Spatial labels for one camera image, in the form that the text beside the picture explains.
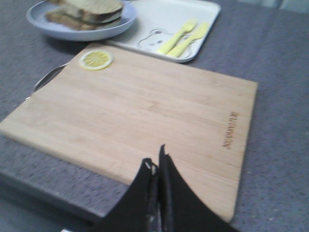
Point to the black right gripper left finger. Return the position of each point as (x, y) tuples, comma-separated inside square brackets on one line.
[(137, 210)]

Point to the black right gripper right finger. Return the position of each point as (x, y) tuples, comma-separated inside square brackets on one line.
[(181, 210)]

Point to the bread slice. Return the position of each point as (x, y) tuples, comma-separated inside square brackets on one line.
[(58, 16), (89, 11)]

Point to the light blue round plate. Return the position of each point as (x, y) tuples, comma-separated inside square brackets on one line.
[(36, 16)]

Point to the white bear-print tray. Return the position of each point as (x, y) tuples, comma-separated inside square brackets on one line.
[(158, 20)]

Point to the wooden cutting board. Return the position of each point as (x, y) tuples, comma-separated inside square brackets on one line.
[(109, 120)]

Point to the lemon slice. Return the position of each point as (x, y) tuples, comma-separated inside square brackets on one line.
[(96, 60)]

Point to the yellow plastic knife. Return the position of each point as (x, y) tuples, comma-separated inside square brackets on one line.
[(199, 33)]

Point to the metal cutting board handle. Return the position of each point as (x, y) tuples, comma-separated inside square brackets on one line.
[(47, 78)]

